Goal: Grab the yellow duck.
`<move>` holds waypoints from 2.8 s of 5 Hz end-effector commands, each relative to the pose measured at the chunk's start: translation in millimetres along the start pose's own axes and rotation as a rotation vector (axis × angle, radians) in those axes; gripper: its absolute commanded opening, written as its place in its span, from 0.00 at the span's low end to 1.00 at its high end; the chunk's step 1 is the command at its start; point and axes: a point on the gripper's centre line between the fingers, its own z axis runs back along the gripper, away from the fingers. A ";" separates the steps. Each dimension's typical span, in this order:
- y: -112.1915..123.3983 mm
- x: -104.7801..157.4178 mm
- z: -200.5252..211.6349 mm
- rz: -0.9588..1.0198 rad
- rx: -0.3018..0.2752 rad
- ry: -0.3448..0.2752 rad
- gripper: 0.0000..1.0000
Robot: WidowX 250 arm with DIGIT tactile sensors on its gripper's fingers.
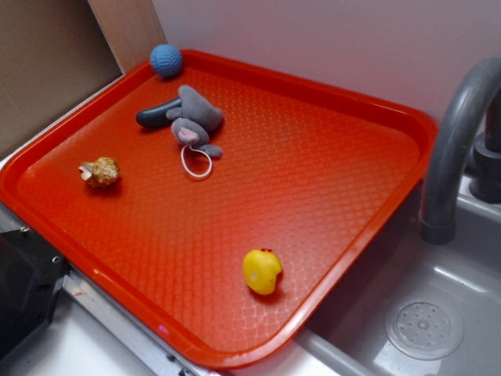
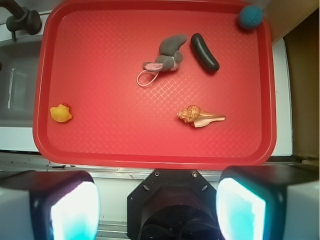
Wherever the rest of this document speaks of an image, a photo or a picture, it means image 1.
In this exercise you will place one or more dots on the grey plush mouse toy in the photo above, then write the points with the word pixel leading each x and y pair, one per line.
pixel 192 123

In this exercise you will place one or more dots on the blue textured ball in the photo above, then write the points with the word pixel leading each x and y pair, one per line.
pixel 166 60

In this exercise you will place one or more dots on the dark blue plastic handle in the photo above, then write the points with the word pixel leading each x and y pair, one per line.
pixel 156 117

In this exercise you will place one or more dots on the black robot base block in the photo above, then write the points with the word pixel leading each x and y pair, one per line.
pixel 32 273

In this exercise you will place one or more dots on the grey toy faucet spout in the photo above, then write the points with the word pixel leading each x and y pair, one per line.
pixel 468 141

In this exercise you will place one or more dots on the red plastic tray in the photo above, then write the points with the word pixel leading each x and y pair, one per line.
pixel 309 171

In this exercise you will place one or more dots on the grey toy sink basin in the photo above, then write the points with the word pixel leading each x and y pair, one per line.
pixel 411 308

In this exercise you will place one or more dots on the yellow rubber duck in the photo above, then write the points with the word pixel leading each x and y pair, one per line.
pixel 261 268

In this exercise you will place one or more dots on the brown cardboard panel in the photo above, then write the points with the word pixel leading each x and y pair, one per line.
pixel 53 56

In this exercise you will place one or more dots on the light wooden board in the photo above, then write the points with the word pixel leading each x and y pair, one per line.
pixel 131 28

